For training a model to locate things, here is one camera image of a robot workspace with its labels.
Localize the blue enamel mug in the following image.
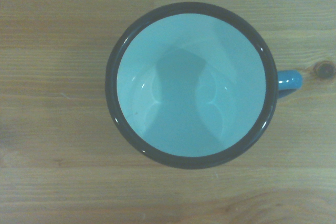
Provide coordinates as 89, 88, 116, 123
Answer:
104, 2, 303, 170

